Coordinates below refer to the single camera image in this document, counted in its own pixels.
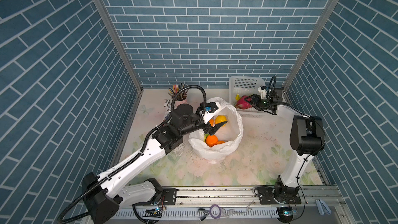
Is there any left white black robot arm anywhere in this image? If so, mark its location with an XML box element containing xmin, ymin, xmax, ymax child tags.
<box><xmin>83</xmin><ymin>102</ymin><xmax>223</xmax><ymax>224</ymax></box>

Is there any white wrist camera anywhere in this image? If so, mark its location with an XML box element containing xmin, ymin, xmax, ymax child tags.
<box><xmin>202</xmin><ymin>102</ymin><xmax>220</xmax><ymax>124</ymax></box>
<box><xmin>258</xmin><ymin>86</ymin><xmax>268</xmax><ymax>100</ymax></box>

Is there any pink dragon fruit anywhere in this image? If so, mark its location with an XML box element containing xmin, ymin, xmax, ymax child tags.
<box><xmin>234</xmin><ymin>95</ymin><xmax>252</xmax><ymax>110</ymax></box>

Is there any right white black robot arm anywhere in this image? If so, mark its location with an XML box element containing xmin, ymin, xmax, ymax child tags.
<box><xmin>245</xmin><ymin>90</ymin><xmax>325</xmax><ymax>204</ymax></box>

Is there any purple tape roll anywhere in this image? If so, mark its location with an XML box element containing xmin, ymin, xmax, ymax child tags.
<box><xmin>209</xmin><ymin>204</ymin><xmax>222</xmax><ymax>219</ymax></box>

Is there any white plastic bag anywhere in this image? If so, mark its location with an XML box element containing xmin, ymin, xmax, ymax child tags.
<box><xmin>188</xmin><ymin>97</ymin><xmax>244</xmax><ymax>164</ymax></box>

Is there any yellow fruit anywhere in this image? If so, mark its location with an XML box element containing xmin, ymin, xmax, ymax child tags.
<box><xmin>214</xmin><ymin>115</ymin><xmax>228</xmax><ymax>124</ymax></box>

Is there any coloured pencils bundle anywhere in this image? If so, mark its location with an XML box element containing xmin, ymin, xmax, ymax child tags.
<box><xmin>169</xmin><ymin>83</ymin><xmax>188</xmax><ymax>101</ymax></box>

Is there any left black cable conduit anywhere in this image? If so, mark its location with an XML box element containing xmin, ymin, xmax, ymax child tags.
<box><xmin>56</xmin><ymin>84</ymin><xmax>208</xmax><ymax>224</ymax></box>

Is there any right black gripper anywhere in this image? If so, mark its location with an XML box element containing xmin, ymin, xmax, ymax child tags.
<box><xmin>245</xmin><ymin>94</ymin><xmax>273</xmax><ymax>112</ymax></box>

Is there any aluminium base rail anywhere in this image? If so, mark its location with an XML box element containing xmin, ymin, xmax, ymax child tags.
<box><xmin>111</xmin><ymin>185</ymin><xmax>354</xmax><ymax>224</ymax></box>

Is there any pink pencil cup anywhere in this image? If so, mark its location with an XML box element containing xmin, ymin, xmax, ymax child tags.
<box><xmin>175</xmin><ymin>99</ymin><xmax>188</xmax><ymax>106</ymax></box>

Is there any white plastic basket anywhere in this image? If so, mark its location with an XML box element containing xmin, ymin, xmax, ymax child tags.
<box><xmin>229</xmin><ymin>76</ymin><xmax>266</xmax><ymax>118</ymax></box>

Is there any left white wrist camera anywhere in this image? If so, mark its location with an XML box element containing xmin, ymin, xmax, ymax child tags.
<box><xmin>202</xmin><ymin>102</ymin><xmax>220</xmax><ymax>124</ymax></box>

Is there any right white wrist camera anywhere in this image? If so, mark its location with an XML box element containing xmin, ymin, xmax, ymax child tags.
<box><xmin>258</xmin><ymin>86</ymin><xmax>268</xmax><ymax>100</ymax></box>

